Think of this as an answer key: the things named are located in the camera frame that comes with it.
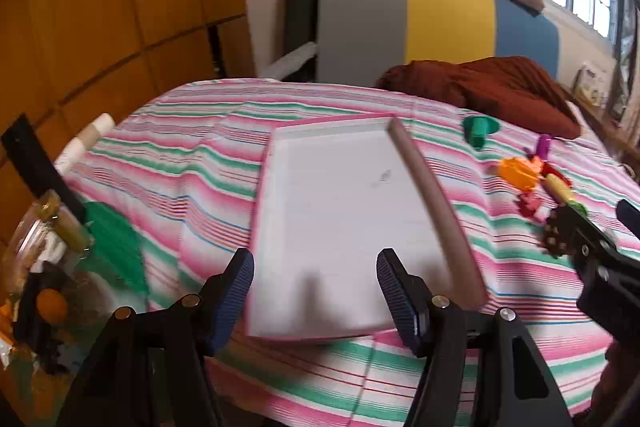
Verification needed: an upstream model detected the purple perforated dome toy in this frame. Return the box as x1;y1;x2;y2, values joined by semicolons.
525;134;553;160

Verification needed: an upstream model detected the dark red blanket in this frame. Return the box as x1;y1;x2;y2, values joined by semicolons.
375;56;583;140

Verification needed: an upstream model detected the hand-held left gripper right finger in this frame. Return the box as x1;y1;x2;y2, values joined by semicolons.
376;248;576;427

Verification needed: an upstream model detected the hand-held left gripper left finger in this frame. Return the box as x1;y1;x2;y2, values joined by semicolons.
55;248;256;427

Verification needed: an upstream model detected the black bed post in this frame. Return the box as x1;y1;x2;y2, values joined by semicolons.
285;0;321;82

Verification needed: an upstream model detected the black flat bar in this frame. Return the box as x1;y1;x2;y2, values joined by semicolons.
0;113;93;253

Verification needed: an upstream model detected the beige side curtain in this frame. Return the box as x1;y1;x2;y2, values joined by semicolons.
605;0;640;128

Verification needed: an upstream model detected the white rolled paper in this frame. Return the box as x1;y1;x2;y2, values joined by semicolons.
52;113;117;175

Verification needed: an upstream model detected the red plastic block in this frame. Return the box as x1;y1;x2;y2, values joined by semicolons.
517;193;546;220

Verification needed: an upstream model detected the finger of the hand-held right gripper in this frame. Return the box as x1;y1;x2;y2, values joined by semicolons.
542;203;621;270
616;199;640;240

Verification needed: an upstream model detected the wooden desk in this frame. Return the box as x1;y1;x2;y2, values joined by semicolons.
565;87;640;168

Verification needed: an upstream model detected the orange-yellow plastic toy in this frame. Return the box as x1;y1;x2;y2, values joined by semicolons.
497;158;538;194

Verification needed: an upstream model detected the red glossy capsule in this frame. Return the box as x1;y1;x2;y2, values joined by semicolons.
542;162;573;188

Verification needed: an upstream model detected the striped bed sheet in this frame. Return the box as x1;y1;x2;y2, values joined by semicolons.
55;79;640;427

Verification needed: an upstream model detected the white bed rail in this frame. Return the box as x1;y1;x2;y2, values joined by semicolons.
260;43;317;80

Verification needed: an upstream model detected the pink and white tray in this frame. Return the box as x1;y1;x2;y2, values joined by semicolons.
244;113;488;347

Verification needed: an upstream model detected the green cylinder toy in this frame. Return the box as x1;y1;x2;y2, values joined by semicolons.
461;116;501;150

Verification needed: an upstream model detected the orange ball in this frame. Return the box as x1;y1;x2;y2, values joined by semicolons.
36;289;68;325

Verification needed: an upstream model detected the green translucent plastic sheet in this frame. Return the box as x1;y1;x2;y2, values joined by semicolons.
82;201;151;295

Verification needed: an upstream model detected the black plastic object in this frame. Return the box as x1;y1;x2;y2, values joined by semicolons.
12;264;76;375

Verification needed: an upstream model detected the white carton box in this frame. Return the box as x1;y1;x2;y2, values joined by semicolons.
575;63;608;108

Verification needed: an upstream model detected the grey yellow blue headboard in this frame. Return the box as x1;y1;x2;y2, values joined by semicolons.
317;0;561;85

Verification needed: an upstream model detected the yellow perforated oval case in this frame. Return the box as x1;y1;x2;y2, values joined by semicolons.
545;174;576;208

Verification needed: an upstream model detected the glass jar gold lid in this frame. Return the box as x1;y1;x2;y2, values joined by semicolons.
5;189;93;288

